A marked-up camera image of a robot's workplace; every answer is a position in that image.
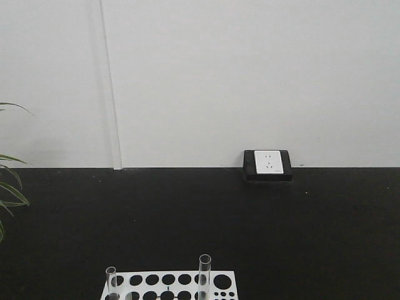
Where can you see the white socket on black box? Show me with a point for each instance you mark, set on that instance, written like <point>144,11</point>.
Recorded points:
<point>261,166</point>

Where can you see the white test tube rack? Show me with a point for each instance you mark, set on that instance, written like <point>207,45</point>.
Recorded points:
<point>170,285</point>

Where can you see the green spider plant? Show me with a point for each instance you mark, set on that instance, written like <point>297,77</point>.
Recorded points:
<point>16,192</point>

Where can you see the tall clear test tube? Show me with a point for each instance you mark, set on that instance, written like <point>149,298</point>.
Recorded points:
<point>204,276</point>

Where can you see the short clear test tube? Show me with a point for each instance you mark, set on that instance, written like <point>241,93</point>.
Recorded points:
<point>111,281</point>

